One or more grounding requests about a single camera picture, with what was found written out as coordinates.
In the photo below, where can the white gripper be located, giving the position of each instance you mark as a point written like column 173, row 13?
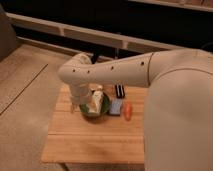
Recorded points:
column 79, row 94

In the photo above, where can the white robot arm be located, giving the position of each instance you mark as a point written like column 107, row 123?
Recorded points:
column 178, row 109

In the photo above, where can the white bottle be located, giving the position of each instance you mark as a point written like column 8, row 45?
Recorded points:
column 96, row 100

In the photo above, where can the dark green bowl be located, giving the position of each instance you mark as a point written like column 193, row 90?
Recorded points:
column 104, row 109

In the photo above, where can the blue sponge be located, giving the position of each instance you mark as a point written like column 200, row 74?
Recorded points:
column 115, row 107

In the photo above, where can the wooden table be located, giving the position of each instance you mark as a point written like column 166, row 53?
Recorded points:
column 74, row 139

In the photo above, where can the orange carrot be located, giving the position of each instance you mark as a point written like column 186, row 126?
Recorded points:
column 128, row 111

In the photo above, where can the black floor bracket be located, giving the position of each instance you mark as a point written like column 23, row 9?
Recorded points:
column 94, row 58

